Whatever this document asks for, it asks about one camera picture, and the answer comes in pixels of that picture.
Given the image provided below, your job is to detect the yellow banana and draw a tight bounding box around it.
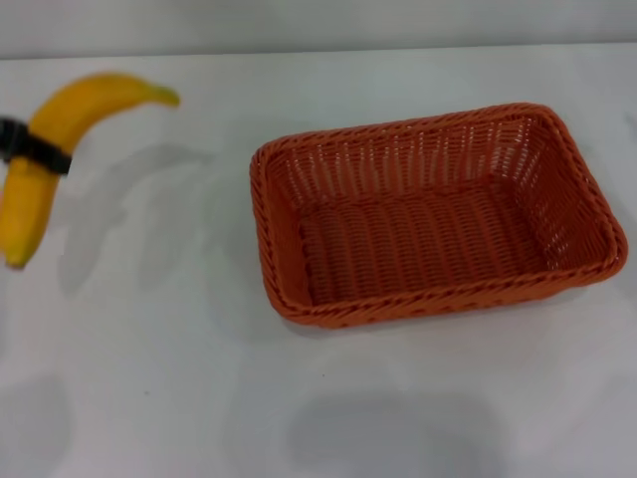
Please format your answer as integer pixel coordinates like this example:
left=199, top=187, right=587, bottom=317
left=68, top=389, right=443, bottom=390
left=0, top=72, right=182, bottom=272

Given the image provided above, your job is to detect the orange woven rectangular basket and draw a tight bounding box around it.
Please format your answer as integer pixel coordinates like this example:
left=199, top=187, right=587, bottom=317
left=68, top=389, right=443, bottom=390
left=248, top=102, right=626, bottom=331

